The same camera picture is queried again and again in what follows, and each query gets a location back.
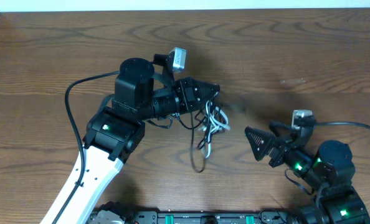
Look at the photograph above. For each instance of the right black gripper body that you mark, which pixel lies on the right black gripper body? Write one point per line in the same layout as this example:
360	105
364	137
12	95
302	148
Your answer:
278	151

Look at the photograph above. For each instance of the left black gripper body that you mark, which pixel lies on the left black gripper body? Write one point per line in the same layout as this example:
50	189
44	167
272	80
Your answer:
187	97

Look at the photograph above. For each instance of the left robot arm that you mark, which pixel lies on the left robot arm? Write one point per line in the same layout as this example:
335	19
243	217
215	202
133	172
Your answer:
144	90

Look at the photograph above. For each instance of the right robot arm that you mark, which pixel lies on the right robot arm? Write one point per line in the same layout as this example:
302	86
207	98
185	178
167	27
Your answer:
329	172

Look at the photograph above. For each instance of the clear tape piece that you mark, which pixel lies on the clear tape piece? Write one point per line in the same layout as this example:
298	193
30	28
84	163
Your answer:
295	81

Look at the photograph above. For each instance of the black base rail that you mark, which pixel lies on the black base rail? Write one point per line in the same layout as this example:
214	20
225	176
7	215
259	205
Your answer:
115	212

